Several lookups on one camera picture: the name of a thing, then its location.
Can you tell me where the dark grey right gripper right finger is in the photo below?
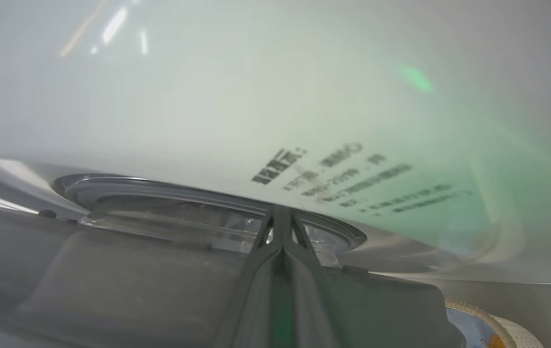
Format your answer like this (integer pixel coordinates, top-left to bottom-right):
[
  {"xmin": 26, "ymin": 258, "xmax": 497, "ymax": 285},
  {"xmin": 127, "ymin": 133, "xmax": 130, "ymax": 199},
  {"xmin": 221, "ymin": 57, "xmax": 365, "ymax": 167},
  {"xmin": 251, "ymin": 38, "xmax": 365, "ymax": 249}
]
[{"xmin": 283, "ymin": 208, "xmax": 339, "ymax": 348}]

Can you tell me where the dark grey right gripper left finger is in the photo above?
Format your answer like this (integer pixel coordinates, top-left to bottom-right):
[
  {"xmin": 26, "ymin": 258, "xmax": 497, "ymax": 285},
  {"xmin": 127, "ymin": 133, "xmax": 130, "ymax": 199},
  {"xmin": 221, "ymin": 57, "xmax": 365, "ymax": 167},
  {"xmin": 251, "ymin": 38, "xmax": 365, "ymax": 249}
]
[{"xmin": 212, "ymin": 207, "xmax": 284, "ymax": 348}]

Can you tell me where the blue cartoon print garment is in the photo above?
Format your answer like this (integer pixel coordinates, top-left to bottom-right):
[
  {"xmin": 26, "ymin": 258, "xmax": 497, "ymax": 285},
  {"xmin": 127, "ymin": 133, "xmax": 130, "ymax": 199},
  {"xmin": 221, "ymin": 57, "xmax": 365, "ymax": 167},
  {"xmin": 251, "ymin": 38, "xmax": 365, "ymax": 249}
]
[{"xmin": 447, "ymin": 308, "xmax": 505, "ymax": 348}]

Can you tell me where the dark round glass washer door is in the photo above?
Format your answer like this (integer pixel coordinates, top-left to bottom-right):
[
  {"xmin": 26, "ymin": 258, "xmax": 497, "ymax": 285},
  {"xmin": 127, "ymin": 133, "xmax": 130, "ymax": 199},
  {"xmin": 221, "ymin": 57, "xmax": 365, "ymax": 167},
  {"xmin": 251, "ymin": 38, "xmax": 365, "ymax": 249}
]
[{"xmin": 0, "ymin": 157, "xmax": 466, "ymax": 348}]

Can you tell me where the cream perforated laundry basket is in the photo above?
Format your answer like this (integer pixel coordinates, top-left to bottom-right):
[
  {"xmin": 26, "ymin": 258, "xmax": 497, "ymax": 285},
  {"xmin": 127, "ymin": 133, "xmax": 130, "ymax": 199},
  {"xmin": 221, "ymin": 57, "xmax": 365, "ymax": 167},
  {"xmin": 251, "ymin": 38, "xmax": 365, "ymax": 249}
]
[{"xmin": 444, "ymin": 298, "xmax": 544, "ymax": 348}]

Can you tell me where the white front-load washing machine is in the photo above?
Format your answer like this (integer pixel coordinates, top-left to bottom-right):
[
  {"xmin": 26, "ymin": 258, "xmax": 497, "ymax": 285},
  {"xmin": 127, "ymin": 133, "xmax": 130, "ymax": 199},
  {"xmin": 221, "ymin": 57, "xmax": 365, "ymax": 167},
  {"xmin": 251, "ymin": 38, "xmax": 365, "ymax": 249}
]
[{"xmin": 0, "ymin": 0, "xmax": 551, "ymax": 286}]

